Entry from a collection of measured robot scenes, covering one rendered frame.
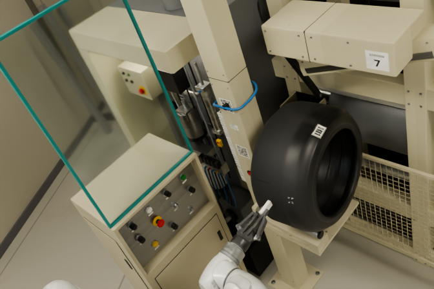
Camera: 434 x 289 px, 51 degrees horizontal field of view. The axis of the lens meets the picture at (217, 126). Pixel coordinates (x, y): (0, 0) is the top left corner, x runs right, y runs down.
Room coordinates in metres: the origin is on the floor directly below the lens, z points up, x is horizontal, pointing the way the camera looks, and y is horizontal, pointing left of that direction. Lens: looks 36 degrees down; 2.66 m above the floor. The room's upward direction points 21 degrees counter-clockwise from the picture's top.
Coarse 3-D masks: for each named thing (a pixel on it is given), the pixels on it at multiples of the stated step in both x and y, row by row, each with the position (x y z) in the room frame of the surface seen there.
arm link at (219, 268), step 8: (216, 256) 1.15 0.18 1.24; (224, 256) 1.14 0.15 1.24; (208, 264) 1.14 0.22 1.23; (216, 264) 1.11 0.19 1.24; (224, 264) 1.10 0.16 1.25; (232, 264) 1.10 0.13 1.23; (208, 272) 1.10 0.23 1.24; (216, 272) 1.08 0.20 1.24; (224, 272) 1.07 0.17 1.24; (200, 280) 1.09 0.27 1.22; (208, 280) 1.07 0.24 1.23; (216, 280) 1.06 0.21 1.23; (224, 280) 1.04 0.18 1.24; (208, 288) 1.05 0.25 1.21; (216, 288) 1.04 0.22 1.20
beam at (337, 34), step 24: (264, 24) 1.80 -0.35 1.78; (288, 24) 1.72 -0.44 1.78; (312, 24) 1.65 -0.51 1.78; (336, 24) 1.57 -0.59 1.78; (360, 24) 1.51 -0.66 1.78; (384, 24) 1.44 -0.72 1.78; (408, 24) 1.39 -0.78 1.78; (288, 48) 1.70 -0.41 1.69; (312, 48) 1.59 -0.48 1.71; (336, 48) 1.50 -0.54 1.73; (360, 48) 1.41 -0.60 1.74; (384, 48) 1.33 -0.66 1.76; (408, 48) 1.36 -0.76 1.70; (384, 72) 1.34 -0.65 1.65
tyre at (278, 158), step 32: (288, 128) 1.46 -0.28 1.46; (352, 128) 1.50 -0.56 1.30; (256, 160) 1.45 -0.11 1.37; (288, 160) 1.34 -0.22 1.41; (320, 160) 1.32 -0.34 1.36; (352, 160) 1.57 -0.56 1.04; (256, 192) 1.39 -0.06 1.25; (288, 192) 1.28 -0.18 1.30; (320, 192) 1.56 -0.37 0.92; (352, 192) 1.42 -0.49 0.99; (320, 224) 1.25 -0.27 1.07
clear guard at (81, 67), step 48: (96, 0) 1.73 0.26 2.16; (0, 48) 1.50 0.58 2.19; (48, 48) 1.58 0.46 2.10; (96, 48) 1.68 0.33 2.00; (144, 48) 1.79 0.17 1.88; (48, 96) 1.53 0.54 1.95; (96, 96) 1.62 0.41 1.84; (144, 96) 1.73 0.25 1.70; (96, 144) 1.57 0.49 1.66; (144, 144) 1.67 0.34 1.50; (96, 192) 1.51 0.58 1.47; (144, 192) 1.61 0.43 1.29
